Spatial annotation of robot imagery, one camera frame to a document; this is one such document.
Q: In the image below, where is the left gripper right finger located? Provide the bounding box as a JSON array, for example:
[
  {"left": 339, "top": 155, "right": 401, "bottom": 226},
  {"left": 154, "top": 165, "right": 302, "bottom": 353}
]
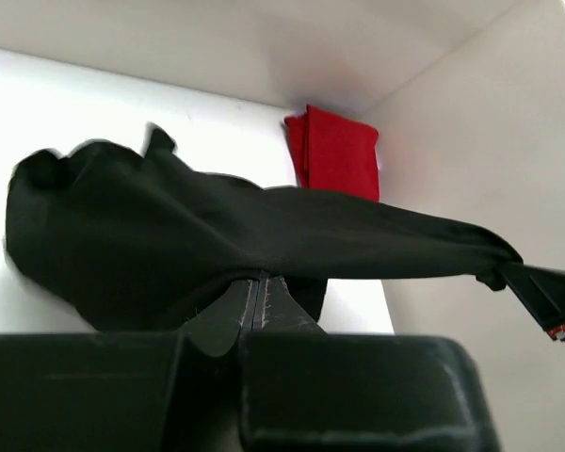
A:
[{"left": 253, "top": 274, "right": 325, "bottom": 334}]

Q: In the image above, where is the red folded t shirt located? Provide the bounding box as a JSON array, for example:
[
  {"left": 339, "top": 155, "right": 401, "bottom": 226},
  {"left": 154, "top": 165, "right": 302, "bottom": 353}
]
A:
[{"left": 283, "top": 105, "right": 379, "bottom": 202}]

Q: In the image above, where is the black t shirt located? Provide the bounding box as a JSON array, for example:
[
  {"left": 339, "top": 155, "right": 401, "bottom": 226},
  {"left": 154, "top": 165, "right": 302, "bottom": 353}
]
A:
[{"left": 6, "top": 126, "right": 521, "bottom": 331}]

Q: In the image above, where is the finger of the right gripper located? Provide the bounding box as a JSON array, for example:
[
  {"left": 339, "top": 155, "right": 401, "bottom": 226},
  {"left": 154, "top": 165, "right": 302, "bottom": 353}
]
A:
[{"left": 501, "top": 264, "right": 565, "bottom": 343}]

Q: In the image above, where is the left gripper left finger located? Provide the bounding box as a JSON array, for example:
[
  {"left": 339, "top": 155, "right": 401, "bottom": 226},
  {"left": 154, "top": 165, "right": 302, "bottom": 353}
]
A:
[{"left": 183, "top": 280, "right": 259, "bottom": 357}]

